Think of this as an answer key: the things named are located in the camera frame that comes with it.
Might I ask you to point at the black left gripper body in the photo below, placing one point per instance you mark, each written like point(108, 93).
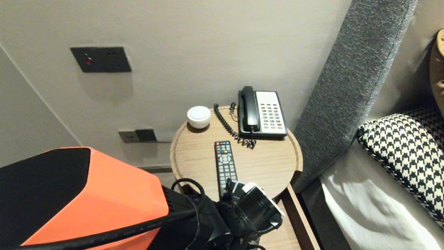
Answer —
point(239, 239)

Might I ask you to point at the black and white desk telephone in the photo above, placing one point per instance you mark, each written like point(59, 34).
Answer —
point(272, 114)

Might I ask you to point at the black and white wrist camera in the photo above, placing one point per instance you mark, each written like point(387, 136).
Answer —
point(258, 210)

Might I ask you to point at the white bedding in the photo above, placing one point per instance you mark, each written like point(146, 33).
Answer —
point(367, 208)

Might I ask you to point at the round wooden side table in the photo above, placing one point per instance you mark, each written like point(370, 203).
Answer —
point(263, 156)

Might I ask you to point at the white round bowl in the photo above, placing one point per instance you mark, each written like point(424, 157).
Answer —
point(199, 116)

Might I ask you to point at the dark grey bed base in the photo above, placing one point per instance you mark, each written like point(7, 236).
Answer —
point(319, 222)

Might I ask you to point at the tan brown cushion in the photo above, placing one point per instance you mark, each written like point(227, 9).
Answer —
point(437, 69)

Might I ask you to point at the black telephone handset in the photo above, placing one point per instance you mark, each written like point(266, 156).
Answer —
point(249, 107)

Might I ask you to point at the dark wall switch panel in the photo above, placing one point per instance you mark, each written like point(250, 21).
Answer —
point(100, 59)

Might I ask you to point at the grey wall socket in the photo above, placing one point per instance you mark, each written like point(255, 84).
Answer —
point(126, 136)

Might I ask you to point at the grey fabric headboard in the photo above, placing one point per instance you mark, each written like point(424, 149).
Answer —
point(347, 86)

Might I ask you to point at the wooden curved-front drawer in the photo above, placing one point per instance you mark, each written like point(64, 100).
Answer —
point(295, 222)

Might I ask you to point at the black and orange left arm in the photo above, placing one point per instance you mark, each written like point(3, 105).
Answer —
point(104, 194)

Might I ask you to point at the black white houndstooth pillow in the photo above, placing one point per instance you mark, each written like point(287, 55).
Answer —
point(406, 156)

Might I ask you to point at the grey brown baseboard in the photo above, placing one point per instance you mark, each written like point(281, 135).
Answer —
point(156, 168)

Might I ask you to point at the beige upholstered headboard panel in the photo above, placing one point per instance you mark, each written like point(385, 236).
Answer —
point(412, 52)

